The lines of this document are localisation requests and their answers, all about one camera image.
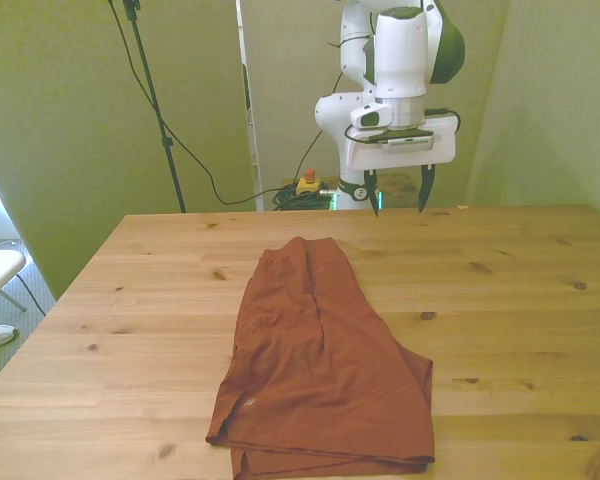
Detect coiled dark cable bundle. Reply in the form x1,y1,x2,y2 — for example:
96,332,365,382
271,182,339,212

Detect white vertical wall trim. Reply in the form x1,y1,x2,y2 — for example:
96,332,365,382
235,0,266,212

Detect yellow emergency stop button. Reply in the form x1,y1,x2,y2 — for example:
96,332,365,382
295,168,323,197

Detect black tripod camera cable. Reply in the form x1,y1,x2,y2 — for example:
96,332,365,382
107,0,301,207

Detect black tripod pole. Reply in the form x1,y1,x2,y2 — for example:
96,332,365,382
122,0,188,214

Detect rust orange shorts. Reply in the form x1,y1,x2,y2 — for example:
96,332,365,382
204,236,436,480

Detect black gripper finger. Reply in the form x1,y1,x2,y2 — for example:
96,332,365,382
417,164,437,214
364,169,382,218

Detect white sneaker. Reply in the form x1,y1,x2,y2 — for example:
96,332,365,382
0,322,21,350

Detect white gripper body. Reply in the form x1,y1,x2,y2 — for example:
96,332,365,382
343,113,458,172

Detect dark wrist camera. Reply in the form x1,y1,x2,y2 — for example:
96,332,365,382
367,128,438,150

